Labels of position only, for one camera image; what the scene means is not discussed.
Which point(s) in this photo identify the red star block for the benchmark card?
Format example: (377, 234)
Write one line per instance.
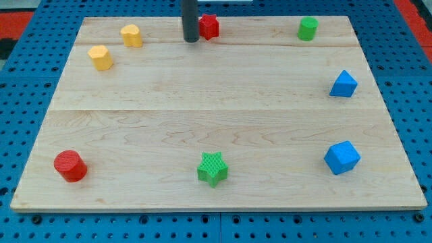
(208, 26)

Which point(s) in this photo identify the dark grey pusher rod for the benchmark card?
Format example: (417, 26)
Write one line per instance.
(190, 20)

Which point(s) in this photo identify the red cylinder block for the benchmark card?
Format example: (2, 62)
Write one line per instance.
(70, 166)

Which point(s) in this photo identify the blue triangular prism block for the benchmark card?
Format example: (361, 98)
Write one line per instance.
(344, 85)

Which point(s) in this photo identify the yellow heart block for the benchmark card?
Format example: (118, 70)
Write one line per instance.
(131, 36)

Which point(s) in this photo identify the light wooden board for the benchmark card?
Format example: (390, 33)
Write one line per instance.
(256, 93)

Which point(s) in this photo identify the yellow hexagon block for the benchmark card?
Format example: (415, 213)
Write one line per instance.
(101, 57)

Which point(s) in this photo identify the blue cube block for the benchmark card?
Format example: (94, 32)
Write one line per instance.
(342, 157)

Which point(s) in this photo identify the green cylinder block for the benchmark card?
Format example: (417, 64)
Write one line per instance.
(307, 28)

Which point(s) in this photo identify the green star block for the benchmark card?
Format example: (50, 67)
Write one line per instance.
(212, 168)

